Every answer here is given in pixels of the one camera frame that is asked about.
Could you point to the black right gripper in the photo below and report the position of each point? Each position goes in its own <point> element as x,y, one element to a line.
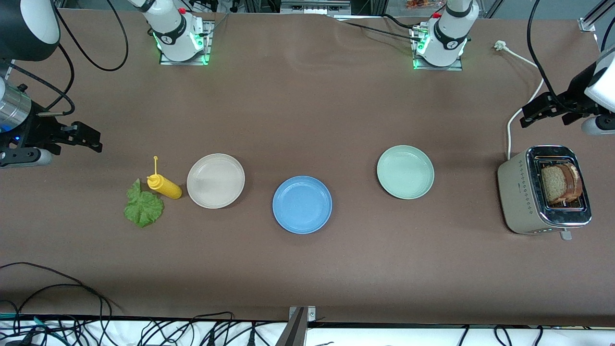
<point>34,130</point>

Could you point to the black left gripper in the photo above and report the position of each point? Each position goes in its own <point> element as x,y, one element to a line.
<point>573,94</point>

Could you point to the brown bread slice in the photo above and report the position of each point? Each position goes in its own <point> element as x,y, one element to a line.
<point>576,180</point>
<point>555,185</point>

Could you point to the green lettuce leaf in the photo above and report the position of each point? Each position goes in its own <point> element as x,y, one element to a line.
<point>144,209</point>

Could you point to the yellow mustard squeeze bottle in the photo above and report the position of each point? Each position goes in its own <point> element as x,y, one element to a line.
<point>168,188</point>

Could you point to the beige plate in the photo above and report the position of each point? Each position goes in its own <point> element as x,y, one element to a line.
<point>216,181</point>

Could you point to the pale green plate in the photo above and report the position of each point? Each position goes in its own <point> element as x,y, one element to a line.
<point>406,172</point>

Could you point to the blue plate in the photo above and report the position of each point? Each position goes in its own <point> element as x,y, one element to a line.
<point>302,204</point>

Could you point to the beige chrome toaster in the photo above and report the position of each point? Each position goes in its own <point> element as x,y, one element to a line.
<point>519,192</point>

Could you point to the orange food packet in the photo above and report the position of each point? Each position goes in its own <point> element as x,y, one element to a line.
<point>423,4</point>

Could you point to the grey power strip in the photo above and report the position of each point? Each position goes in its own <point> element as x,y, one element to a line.
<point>314,7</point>

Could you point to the aluminium corner bracket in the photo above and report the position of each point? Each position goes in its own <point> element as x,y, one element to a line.
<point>587,25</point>

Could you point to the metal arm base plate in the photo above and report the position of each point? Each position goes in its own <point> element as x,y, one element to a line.
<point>437,68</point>
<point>207,48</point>

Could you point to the aluminium profile post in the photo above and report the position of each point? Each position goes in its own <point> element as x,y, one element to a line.
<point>293,331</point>

